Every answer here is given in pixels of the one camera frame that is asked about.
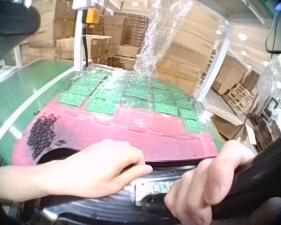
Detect person's left hand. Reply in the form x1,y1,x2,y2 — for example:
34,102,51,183
46,138,153,200

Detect orange control box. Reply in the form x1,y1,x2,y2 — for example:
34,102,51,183
83,7,101,24

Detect pink work mat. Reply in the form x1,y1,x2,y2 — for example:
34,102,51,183
18,103,219,166

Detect black assembly fixture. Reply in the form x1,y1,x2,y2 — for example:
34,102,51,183
36,150,203,225

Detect small green circuit board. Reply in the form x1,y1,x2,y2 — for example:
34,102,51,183
133,180,175,207

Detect black electric screwdriver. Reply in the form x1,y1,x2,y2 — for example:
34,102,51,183
140,135,281,225

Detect pile of black screws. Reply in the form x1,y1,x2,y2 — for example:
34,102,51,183
25,113,67,160

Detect green conveyor belt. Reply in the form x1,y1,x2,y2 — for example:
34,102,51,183
0,58,89,153

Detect stacks of cardboard boxes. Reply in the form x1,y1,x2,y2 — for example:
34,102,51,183
20,0,222,82

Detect black rounded object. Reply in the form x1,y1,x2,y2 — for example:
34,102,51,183
0,0,42,51

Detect pallets of cardboard boxes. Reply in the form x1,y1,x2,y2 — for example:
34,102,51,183
210,55,262,115

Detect white slanted frame post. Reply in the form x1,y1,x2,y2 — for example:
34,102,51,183
196,20,236,104

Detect trays of green circuit boards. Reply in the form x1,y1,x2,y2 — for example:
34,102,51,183
58,65,208,135

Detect person's right hand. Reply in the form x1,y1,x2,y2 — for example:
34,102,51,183
163,140,256,225

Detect crumpled clear plastic bag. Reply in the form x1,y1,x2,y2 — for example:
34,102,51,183
256,56,281,118

